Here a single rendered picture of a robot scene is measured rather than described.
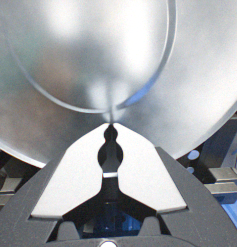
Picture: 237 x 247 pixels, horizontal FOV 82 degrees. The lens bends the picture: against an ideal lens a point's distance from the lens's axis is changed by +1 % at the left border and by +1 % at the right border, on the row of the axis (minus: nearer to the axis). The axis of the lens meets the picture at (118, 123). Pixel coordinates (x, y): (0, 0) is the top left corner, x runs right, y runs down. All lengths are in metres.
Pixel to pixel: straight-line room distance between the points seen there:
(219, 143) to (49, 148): 0.29
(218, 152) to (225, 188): 0.07
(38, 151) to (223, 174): 0.33
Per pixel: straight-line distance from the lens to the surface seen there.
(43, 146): 0.17
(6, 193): 0.37
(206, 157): 0.34
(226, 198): 0.37
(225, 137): 0.33
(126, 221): 0.30
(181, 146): 0.17
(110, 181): 0.20
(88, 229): 0.30
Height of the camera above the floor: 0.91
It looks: 61 degrees down
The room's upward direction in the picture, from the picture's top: 175 degrees clockwise
